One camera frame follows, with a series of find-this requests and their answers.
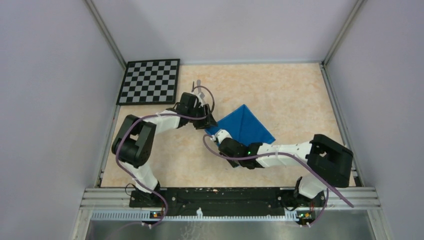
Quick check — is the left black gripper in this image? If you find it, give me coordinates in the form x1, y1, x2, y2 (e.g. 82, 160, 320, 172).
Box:
187, 103, 218, 130

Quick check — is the blue cloth napkin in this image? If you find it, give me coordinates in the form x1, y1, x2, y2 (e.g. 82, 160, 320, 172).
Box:
205, 104, 276, 146

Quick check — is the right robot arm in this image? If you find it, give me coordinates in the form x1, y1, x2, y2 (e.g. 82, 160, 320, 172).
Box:
211, 130, 354, 207

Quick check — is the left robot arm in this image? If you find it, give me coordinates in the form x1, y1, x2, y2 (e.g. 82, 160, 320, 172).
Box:
111, 92, 217, 207

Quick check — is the silver table knife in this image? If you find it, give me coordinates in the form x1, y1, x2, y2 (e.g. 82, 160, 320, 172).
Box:
196, 79, 202, 89

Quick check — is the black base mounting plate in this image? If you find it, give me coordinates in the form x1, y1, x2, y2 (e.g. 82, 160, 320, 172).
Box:
129, 187, 325, 217

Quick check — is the black white checkerboard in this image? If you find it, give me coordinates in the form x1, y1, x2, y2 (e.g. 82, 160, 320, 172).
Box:
116, 58, 180, 106

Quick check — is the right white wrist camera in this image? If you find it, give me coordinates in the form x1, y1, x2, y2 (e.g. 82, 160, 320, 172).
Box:
211, 129, 232, 146

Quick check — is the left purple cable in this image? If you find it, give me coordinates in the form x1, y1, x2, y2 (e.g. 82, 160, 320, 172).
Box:
114, 85, 216, 228

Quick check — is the purple cable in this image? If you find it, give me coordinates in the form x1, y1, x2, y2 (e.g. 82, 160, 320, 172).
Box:
114, 85, 216, 228
202, 134, 355, 228

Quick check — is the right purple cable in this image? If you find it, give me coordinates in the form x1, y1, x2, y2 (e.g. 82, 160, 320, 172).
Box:
202, 134, 355, 228

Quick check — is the white toothed cable rail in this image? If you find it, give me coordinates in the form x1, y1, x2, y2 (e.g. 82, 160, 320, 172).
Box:
91, 210, 299, 222

